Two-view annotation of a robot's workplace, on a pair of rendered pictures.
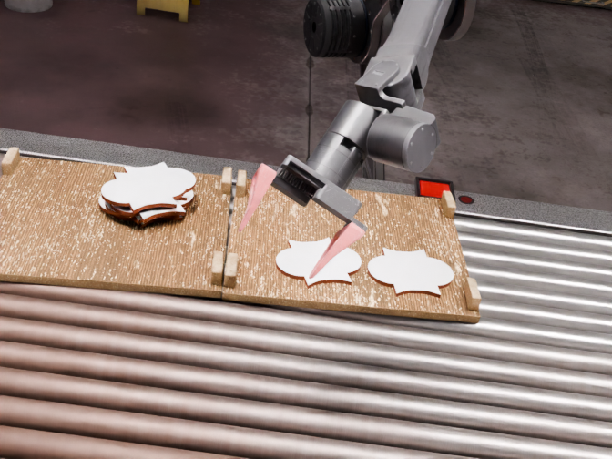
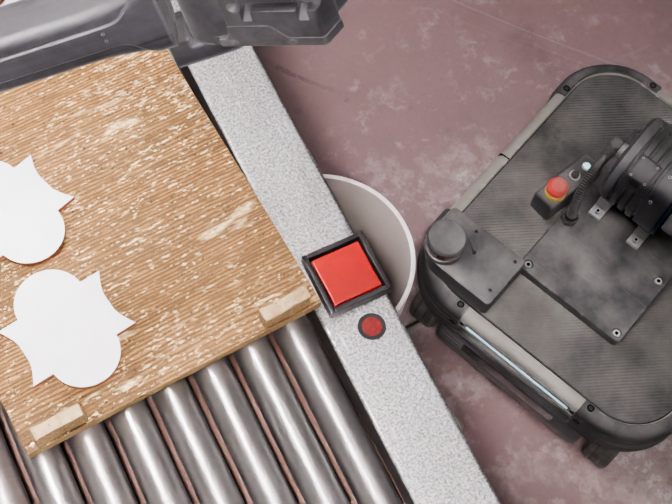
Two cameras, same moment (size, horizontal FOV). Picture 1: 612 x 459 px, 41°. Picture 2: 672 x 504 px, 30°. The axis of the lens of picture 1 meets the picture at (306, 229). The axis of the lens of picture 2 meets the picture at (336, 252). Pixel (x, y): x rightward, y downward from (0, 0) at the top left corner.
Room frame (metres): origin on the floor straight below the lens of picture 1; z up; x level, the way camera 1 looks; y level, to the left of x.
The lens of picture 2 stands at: (1.10, -0.68, 2.22)
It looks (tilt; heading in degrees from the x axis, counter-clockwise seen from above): 66 degrees down; 55
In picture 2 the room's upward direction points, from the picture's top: 10 degrees clockwise
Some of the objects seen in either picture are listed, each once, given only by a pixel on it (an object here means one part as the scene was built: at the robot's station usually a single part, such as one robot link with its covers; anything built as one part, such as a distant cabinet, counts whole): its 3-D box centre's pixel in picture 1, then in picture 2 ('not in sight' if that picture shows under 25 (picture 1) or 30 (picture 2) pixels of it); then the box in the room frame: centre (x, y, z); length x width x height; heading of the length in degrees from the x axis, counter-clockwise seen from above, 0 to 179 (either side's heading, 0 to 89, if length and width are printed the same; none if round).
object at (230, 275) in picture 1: (231, 270); not in sight; (1.04, 0.11, 0.95); 0.06 x 0.02 x 0.03; 5
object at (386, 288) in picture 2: (434, 191); (346, 274); (1.43, -0.24, 0.92); 0.08 x 0.08 x 0.02; 1
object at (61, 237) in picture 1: (107, 220); not in sight; (1.16, 0.34, 0.93); 0.41 x 0.35 x 0.02; 96
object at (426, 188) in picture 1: (434, 192); (346, 275); (1.43, -0.24, 0.92); 0.06 x 0.06 x 0.01; 1
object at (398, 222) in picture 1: (347, 244); (94, 225); (1.19, -0.08, 0.93); 0.41 x 0.35 x 0.02; 95
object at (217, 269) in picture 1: (217, 267); not in sight; (1.04, 0.13, 0.95); 0.06 x 0.02 x 0.03; 6
